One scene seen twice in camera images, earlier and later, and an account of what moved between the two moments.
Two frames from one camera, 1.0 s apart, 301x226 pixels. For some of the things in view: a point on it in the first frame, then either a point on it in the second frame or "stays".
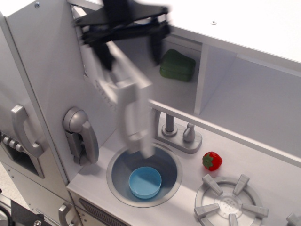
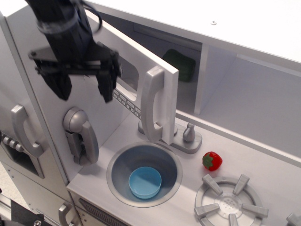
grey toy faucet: (188, 142) stays
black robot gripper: (119, 20) to (73, 51)
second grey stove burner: (294, 220) stays
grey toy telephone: (80, 134) stays
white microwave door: (131, 91) to (148, 84)
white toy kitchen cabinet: (225, 100) stays
